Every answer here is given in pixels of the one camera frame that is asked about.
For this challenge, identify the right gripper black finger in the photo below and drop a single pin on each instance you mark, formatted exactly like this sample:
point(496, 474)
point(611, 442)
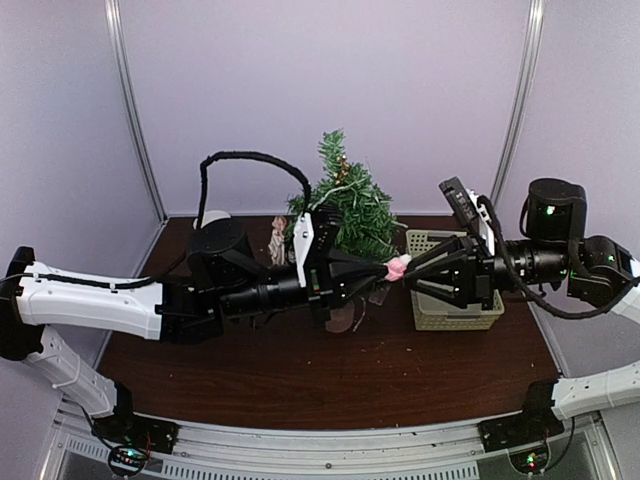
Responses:
point(451, 293)
point(437, 258)

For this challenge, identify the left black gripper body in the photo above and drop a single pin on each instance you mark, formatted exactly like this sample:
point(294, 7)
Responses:
point(322, 301)

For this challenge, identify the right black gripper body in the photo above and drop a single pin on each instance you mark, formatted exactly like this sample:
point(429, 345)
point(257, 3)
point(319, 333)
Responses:
point(481, 273)

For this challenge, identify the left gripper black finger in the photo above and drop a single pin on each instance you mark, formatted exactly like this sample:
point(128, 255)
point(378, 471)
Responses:
point(352, 285)
point(343, 265)

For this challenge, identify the pink yarn hat ornament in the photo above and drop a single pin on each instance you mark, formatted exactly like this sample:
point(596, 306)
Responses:
point(396, 267)

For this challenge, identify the clear battery box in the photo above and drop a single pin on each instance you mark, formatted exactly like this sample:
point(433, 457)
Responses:
point(379, 294)

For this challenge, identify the white round ornament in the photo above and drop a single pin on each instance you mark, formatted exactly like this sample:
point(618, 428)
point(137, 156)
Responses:
point(276, 246)

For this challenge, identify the small green christmas tree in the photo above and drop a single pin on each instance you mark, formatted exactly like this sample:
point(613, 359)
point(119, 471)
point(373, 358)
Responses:
point(368, 224)

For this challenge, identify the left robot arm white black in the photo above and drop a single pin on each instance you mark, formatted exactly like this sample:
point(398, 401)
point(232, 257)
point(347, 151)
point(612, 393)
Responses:
point(225, 282)

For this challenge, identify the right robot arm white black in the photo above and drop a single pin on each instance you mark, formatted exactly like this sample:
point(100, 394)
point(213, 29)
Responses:
point(555, 265)

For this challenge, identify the beige plastic basket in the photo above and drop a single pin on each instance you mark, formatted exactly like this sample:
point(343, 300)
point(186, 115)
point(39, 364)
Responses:
point(431, 314)

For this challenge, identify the small white bowl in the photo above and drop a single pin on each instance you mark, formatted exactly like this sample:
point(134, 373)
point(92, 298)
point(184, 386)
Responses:
point(209, 217)

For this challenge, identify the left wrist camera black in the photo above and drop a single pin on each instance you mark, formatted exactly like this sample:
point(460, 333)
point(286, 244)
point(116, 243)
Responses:
point(314, 236)

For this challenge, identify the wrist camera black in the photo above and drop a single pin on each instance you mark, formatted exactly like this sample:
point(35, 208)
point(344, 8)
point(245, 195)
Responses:
point(314, 236)
point(469, 212)

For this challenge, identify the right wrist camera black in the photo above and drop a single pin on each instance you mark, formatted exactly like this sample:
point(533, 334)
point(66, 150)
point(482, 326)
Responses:
point(469, 212)

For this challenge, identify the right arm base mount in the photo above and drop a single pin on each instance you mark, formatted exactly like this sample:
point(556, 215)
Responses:
point(535, 422)

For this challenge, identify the front aluminium rail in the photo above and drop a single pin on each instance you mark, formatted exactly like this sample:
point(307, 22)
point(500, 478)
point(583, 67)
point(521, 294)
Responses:
point(440, 451)

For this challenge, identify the right aluminium frame post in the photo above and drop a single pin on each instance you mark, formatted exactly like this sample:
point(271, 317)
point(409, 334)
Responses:
point(529, 60)

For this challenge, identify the aluminium frame post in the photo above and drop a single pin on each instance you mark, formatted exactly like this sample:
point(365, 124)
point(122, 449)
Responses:
point(118, 44)
point(529, 60)

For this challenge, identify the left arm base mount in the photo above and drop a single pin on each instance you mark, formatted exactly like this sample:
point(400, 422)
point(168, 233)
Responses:
point(123, 426)

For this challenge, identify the left aluminium frame post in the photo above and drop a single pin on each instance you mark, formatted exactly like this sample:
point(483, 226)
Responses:
point(118, 44)

